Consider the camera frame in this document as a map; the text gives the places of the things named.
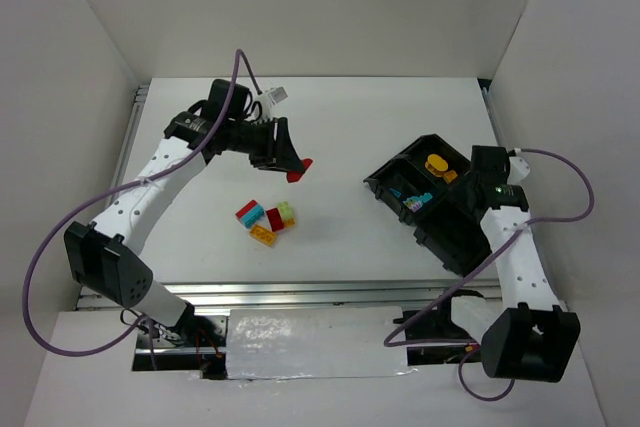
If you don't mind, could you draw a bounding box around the red arch lego brick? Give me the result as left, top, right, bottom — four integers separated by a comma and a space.
286, 157, 315, 183

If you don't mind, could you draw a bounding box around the light green curved 2x2 brick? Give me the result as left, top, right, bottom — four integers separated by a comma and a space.
277, 201, 295, 228

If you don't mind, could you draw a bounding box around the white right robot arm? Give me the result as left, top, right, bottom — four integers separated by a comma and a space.
451, 146, 581, 383

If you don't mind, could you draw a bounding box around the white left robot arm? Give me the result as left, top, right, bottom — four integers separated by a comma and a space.
64, 79, 306, 344

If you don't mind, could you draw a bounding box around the red rectangular lego brick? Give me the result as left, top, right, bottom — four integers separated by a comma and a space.
235, 200, 261, 222

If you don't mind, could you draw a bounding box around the red curved open brick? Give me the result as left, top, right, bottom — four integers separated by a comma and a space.
266, 208, 285, 232

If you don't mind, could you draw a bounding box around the teal brick beside red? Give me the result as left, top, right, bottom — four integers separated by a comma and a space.
239, 204, 265, 229

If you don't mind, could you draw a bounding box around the orange flat 2x4 brick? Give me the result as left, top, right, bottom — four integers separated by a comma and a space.
249, 224, 277, 247

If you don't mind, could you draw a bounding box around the black four-compartment tray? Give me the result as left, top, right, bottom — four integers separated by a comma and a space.
364, 134, 491, 277

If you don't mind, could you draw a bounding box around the white printed lego tile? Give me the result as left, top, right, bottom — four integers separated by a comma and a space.
404, 198, 423, 212

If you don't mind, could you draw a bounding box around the silver foil covered plate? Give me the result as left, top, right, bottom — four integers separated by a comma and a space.
226, 306, 411, 380

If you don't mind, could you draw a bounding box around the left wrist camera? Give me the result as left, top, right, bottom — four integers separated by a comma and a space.
254, 87, 288, 118

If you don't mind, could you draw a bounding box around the aluminium table edge rail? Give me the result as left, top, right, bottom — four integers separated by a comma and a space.
74, 282, 501, 311

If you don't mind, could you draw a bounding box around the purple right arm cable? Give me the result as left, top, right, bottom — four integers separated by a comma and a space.
383, 147, 596, 402

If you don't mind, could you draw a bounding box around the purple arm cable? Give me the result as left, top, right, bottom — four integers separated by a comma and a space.
383, 147, 596, 402
21, 48, 261, 358

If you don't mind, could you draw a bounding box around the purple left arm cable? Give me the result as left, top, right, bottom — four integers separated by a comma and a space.
21, 48, 261, 358

